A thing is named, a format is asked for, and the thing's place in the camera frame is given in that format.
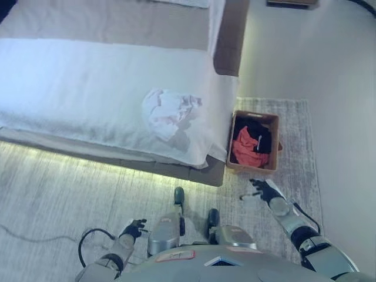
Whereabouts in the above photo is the silver right robot leg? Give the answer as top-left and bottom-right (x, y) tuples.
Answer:
(209, 224), (257, 251)

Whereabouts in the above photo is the brown upholstered bed frame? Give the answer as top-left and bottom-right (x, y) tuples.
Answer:
(0, 0), (251, 187)

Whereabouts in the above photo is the silver left robot leg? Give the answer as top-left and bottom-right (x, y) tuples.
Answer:
(147, 204), (186, 257)

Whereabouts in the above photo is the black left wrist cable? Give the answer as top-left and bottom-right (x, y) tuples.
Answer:
(77, 228), (122, 268)

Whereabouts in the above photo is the black left robot foot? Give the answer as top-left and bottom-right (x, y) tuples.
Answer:
(173, 186), (186, 207)

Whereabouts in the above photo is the black right robot foot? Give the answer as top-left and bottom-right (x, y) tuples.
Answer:
(207, 208), (220, 233)

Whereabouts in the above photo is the white terry blanket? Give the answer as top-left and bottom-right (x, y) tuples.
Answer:
(0, 38), (239, 170)

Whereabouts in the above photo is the black garment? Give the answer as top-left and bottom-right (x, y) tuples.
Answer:
(234, 116), (273, 155)

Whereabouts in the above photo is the grey robot torso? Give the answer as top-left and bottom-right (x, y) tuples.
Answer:
(120, 244), (376, 282)

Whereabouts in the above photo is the brown wooden nightstand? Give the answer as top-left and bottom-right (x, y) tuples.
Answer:
(266, 0), (320, 11)

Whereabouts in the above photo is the white garment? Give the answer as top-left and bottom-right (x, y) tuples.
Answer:
(142, 88), (204, 142)

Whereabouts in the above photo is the grey streaked rug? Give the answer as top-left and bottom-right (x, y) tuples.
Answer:
(0, 96), (323, 282)

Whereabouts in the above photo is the red garment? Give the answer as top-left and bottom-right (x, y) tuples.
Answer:
(231, 126), (270, 168)

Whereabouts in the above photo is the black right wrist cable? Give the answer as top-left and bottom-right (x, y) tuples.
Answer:
(290, 200), (321, 236)

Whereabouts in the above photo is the thin grey floor cable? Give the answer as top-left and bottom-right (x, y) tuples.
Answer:
(0, 224), (80, 243)

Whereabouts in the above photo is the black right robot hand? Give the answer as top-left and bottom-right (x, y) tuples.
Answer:
(240, 178), (284, 204)

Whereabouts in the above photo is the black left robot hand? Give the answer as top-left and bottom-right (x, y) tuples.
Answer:
(119, 218), (149, 239)

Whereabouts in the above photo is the black robot foot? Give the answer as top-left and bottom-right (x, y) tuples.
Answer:
(173, 186), (186, 207)
(207, 208), (220, 233)

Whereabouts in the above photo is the white pillow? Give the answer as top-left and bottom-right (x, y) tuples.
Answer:
(152, 0), (211, 9)

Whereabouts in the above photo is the silver robot leg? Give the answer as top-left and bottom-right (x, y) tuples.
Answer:
(209, 224), (257, 251)
(147, 204), (186, 257)

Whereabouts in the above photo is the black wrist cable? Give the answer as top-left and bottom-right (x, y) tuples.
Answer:
(290, 200), (321, 236)
(77, 228), (122, 268)

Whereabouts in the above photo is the brown cardboard box basket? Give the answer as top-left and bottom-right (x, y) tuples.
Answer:
(226, 110), (284, 172)

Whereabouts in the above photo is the taupe bed sheet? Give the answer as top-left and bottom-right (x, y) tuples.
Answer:
(0, 0), (211, 54)

